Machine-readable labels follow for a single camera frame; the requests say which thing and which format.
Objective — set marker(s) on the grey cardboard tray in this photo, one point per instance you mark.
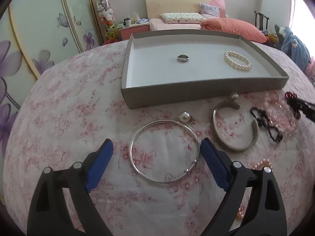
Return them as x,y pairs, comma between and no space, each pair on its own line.
170,66

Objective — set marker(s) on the floral white pillow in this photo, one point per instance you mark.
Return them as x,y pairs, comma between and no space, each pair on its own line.
180,17

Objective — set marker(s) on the pink floral bedsheet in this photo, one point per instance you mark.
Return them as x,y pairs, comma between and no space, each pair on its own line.
74,106

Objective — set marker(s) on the beige pink headboard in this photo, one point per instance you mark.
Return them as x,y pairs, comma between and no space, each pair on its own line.
157,7

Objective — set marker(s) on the dark wooden chair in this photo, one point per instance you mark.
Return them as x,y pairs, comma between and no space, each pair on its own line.
261,21

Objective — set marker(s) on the floral sliding wardrobe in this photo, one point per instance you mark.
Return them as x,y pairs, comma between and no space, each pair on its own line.
35,36

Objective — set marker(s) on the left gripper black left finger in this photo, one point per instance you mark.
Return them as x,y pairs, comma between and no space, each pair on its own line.
48,212

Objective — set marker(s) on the pink bed mattress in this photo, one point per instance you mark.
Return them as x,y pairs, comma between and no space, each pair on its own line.
159,24

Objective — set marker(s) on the thin silver bangle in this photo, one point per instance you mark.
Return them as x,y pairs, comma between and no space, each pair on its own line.
164,151

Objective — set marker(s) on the orange pillow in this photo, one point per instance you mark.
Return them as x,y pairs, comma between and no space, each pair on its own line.
234,26

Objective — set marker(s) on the pink nightstand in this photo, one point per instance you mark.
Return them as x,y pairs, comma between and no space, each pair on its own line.
126,32

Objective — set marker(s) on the blue plush clothing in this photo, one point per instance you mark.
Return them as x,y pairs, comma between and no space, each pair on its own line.
293,47

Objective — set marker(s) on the small patterned cushion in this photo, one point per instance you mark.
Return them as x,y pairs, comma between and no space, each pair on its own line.
209,11

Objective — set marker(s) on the pearl earring left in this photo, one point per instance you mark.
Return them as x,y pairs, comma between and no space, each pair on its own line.
186,118

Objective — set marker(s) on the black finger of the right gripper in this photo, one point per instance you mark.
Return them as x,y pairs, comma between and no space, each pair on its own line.
305,107

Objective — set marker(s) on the white mug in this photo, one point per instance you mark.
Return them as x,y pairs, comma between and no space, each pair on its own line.
127,22

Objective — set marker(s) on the plush toy display tube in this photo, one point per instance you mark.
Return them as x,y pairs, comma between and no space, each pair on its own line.
104,15

